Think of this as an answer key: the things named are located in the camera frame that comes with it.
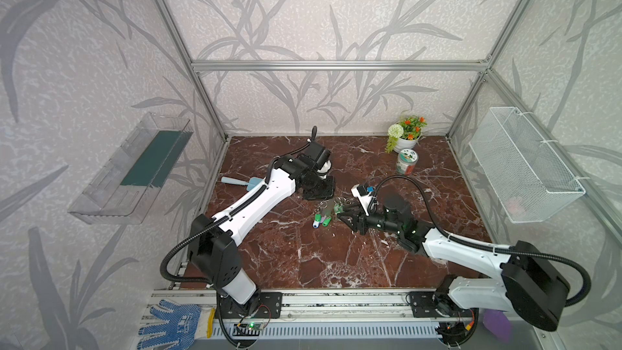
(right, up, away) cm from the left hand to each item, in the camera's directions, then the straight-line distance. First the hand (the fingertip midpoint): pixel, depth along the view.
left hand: (338, 189), depth 78 cm
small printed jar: (+30, +9, +24) cm, 40 cm away
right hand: (+1, -5, 0) cm, 5 cm away
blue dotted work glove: (-45, -38, -8) cm, 60 cm away
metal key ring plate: (-4, -7, +4) cm, 9 cm away
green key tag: (-8, -14, +13) cm, 21 cm away
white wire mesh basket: (+50, +5, -14) cm, 52 cm away
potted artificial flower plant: (+30, +20, +27) cm, 45 cm away
